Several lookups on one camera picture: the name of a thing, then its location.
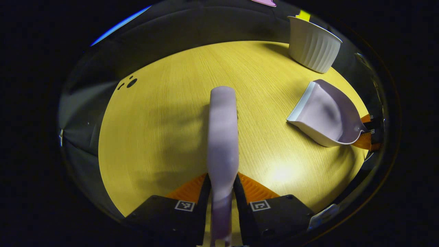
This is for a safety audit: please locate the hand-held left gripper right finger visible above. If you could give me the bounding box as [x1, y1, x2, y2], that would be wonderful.
[233, 173, 315, 246]

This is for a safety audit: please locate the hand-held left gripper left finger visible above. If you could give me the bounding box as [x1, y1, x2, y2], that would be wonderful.
[124, 173, 212, 247]

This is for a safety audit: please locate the lilac plastic dustpan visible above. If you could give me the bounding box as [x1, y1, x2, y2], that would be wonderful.
[286, 79, 368, 148]

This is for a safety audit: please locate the white ribbed garbage bin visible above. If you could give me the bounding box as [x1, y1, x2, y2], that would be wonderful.
[287, 15, 343, 74]

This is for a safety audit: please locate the yellow wooden desktop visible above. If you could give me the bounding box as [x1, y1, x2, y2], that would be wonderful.
[98, 40, 373, 217]

